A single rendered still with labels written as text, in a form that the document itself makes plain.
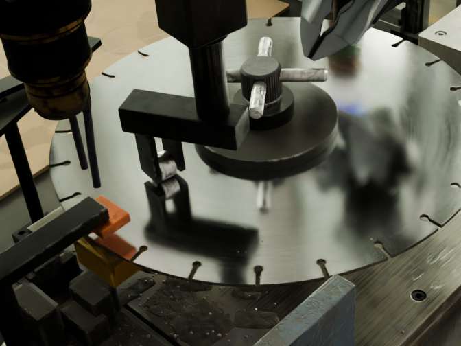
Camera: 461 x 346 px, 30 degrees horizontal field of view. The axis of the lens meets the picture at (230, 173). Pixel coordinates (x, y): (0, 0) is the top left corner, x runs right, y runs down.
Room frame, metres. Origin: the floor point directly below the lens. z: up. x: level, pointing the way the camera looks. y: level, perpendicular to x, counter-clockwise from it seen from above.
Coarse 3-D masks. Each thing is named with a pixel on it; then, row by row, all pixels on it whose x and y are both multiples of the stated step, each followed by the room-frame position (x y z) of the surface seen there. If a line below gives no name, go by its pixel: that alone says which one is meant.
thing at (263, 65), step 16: (256, 64) 0.53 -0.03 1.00; (272, 64) 0.53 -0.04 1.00; (240, 80) 0.53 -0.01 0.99; (256, 80) 0.52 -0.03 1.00; (272, 80) 0.52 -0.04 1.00; (288, 80) 0.52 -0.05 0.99; (304, 80) 0.52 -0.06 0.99; (320, 80) 0.52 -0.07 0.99; (256, 96) 0.50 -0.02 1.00; (272, 96) 0.52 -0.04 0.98; (256, 112) 0.48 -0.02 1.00
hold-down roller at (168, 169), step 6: (162, 156) 0.48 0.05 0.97; (168, 156) 0.48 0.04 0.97; (162, 162) 0.48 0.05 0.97; (168, 162) 0.48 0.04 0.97; (174, 162) 0.48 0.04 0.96; (162, 168) 0.47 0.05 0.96; (168, 168) 0.47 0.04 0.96; (174, 168) 0.48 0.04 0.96; (162, 174) 0.47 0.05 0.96; (168, 174) 0.47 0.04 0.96; (162, 180) 0.47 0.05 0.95
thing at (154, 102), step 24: (216, 48) 0.45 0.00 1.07; (192, 72) 0.46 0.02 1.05; (216, 72) 0.45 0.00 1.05; (144, 96) 0.49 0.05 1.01; (168, 96) 0.49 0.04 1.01; (216, 96) 0.45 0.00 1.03; (120, 120) 0.48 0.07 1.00; (144, 120) 0.47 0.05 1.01; (168, 120) 0.46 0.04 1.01; (192, 120) 0.46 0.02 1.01; (216, 120) 0.45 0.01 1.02; (240, 120) 0.45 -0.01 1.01; (144, 144) 0.47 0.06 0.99; (168, 144) 0.49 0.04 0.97; (216, 144) 0.45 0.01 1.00; (240, 144) 0.45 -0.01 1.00; (144, 168) 0.48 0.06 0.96
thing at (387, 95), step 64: (128, 64) 0.64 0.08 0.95; (320, 64) 0.61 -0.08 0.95; (384, 64) 0.60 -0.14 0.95; (64, 128) 0.55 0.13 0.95; (384, 128) 0.51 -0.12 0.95; (448, 128) 0.50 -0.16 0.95; (64, 192) 0.48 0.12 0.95; (128, 192) 0.47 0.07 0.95; (192, 192) 0.46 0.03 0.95; (256, 192) 0.45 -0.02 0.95; (320, 192) 0.45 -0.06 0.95; (384, 192) 0.44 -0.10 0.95; (448, 192) 0.43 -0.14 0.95; (128, 256) 0.40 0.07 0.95; (192, 256) 0.40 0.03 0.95; (256, 256) 0.39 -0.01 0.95; (320, 256) 0.38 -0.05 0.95; (384, 256) 0.38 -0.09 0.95
